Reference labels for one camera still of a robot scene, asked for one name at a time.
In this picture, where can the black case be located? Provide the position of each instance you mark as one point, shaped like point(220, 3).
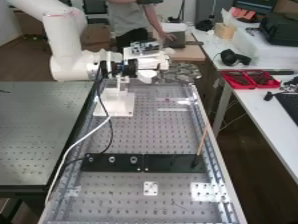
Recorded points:
point(281, 30)

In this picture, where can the red tray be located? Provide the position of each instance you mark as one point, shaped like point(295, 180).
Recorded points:
point(238, 79)
point(264, 78)

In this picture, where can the black plate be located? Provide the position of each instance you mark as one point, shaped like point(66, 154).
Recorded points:
point(174, 163)

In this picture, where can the orange sticky note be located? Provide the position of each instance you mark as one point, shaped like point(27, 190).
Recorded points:
point(236, 11)
point(251, 15)

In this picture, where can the black headphones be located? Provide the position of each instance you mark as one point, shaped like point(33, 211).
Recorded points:
point(234, 56)

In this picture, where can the small black device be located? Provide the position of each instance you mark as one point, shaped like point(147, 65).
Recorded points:
point(269, 96)

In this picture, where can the dark grey box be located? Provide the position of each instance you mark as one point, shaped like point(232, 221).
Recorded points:
point(179, 40)

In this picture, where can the metal nut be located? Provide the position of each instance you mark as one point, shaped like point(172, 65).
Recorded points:
point(91, 159)
point(112, 159)
point(134, 159)

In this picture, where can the thin stick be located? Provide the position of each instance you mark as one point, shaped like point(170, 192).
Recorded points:
point(203, 143)

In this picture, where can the small white square board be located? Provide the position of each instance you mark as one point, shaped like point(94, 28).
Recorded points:
point(151, 188)

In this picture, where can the person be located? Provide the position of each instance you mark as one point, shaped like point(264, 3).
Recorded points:
point(127, 16)

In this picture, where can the small wooden box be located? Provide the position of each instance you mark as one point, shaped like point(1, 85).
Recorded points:
point(224, 31)

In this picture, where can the clear box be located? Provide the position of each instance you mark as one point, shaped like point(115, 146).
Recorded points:
point(174, 109)
point(67, 193)

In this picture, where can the white desk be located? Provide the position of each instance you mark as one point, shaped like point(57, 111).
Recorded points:
point(271, 56)
point(267, 133)

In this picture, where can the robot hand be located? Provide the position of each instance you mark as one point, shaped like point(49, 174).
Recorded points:
point(154, 66)

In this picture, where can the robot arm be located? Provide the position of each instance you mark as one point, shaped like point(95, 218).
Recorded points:
point(67, 40)

